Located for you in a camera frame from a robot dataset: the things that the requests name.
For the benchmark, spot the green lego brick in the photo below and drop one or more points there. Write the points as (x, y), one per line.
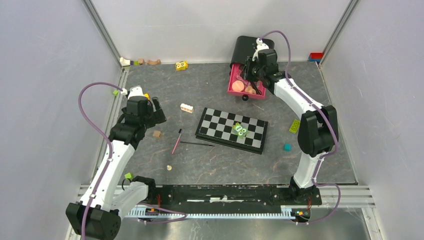
(295, 126)

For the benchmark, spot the white toy block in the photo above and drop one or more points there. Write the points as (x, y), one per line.
(124, 62)

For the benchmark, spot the round pink powder puff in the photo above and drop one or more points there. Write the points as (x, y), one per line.
(238, 86)

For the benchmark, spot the wooden arch block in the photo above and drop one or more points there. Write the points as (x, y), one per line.
(154, 62)

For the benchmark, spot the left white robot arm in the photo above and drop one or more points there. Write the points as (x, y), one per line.
(99, 213)

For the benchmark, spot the pink lip gloss wand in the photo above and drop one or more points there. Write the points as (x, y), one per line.
(177, 141)

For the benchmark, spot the green owl toy block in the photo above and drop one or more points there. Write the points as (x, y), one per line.
(240, 130)

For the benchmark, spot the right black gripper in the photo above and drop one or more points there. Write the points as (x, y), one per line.
(249, 63)

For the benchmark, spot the red blue blocks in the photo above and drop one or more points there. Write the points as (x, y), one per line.
(315, 57)

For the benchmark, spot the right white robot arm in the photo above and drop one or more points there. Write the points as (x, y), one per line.
(317, 135)

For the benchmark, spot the black drawer cabinet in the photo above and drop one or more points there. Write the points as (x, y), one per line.
(245, 46)

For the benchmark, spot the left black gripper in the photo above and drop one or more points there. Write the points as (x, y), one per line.
(157, 117)

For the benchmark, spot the white lego brick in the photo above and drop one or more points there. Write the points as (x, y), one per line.
(186, 108)

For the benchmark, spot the teal cube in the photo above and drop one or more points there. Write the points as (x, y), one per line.
(287, 147)

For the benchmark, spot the brown wooden cube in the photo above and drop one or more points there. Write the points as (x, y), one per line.
(157, 134)

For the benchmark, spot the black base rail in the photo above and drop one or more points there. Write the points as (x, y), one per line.
(230, 198)

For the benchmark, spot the yellow toy block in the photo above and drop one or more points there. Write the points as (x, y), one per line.
(181, 66)

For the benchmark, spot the small green block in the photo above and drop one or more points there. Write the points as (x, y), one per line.
(128, 176)

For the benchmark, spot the black white chessboard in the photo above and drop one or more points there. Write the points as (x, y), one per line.
(215, 126)

